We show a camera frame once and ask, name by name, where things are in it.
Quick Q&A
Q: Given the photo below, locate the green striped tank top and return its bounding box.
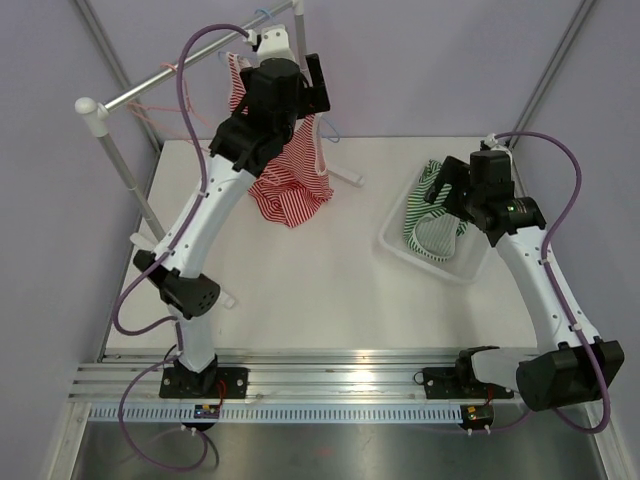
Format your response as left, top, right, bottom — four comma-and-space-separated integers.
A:
402, 160, 468, 263

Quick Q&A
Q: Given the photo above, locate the red striped tank top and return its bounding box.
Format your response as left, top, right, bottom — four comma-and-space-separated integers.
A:
227, 50, 335, 229

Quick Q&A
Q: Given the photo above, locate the blue wire hanger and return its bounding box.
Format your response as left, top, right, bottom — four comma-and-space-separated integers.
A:
217, 7, 340, 143

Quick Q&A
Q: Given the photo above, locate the pink wire hanger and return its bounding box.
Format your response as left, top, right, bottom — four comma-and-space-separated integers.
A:
126, 76, 213, 145

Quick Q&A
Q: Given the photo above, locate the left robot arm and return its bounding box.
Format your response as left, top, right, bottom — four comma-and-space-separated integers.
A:
133, 53, 330, 399

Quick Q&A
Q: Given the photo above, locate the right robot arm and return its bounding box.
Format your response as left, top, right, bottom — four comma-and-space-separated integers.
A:
425, 150, 625, 411

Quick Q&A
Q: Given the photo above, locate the white plastic basket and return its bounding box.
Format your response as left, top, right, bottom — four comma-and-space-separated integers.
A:
378, 160, 490, 285

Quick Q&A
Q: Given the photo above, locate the white metal clothes rack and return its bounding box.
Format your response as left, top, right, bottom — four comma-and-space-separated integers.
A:
76, 1, 365, 243

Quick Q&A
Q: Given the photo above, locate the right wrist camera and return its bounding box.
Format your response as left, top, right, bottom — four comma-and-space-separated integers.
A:
480, 133, 512, 156

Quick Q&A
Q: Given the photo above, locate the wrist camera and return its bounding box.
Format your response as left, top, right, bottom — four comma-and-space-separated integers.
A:
480, 133, 512, 156
243, 24, 296, 64

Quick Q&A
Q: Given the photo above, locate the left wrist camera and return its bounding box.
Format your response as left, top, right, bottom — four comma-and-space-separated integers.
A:
243, 24, 296, 64

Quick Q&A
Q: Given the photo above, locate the right aluminium frame post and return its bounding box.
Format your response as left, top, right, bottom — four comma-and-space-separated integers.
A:
512, 0, 599, 131

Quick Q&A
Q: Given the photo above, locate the aluminium frame post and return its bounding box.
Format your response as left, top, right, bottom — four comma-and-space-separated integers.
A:
68, 0, 162, 154
512, 0, 599, 131

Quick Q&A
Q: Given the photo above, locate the left aluminium frame post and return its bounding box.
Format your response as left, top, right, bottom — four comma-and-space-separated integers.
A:
68, 0, 162, 154

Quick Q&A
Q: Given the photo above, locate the aluminium mounting rail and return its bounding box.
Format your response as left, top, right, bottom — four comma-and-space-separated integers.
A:
69, 348, 459, 403

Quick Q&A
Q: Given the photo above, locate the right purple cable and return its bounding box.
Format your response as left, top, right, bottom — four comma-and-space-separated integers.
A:
492, 130, 611, 434

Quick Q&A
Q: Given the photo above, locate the white slotted cable duct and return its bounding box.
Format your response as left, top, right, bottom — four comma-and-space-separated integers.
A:
87, 405, 469, 424

